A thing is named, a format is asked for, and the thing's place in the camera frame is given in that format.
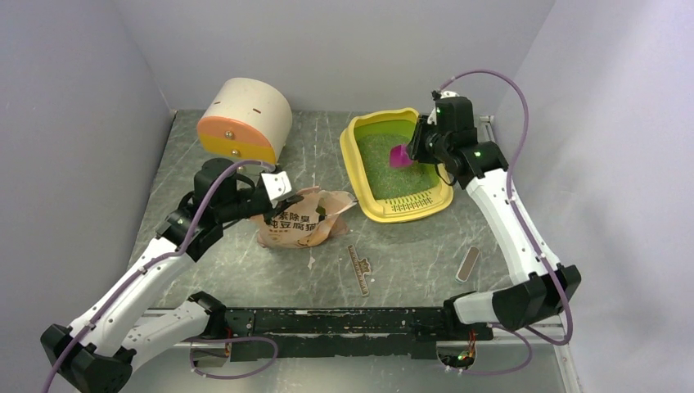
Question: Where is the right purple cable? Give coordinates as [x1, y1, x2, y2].
[436, 69, 575, 377]

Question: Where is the pink cat litter bag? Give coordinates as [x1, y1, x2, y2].
[250, 187, 358, 249]

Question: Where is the torn bag top strip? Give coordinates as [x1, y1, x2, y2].
[347, 244, 372, 297]

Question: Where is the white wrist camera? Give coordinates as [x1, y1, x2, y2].
[431, 90, 460, 101]
[260, 171, 295, 203]

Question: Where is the yellow green litter box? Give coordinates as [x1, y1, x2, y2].
[340, 107, 453, 224]

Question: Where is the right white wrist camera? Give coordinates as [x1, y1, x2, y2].
[431, 90, 460, 101]

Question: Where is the white orange cylindrical bin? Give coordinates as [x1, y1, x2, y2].
[196, 78, 292, 165]

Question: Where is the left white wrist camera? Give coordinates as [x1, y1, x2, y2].
[260, 171, 295, 203]

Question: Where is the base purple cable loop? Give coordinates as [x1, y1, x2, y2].
[189, 333, 280, 380]

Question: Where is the magenta plastic scoop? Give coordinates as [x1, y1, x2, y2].
[389, 144, 413, 169]

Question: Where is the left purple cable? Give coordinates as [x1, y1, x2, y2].
[40, 159, 277, 393]

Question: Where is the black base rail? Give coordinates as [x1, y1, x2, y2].
[187, 292, 494, 362]

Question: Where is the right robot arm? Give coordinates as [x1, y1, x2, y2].
[407, 92, 581, 339]

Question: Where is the small white grey clip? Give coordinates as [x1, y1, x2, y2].
[455, 246, 480, 282]

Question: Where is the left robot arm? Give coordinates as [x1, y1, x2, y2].
[40, 158, 302, 392]

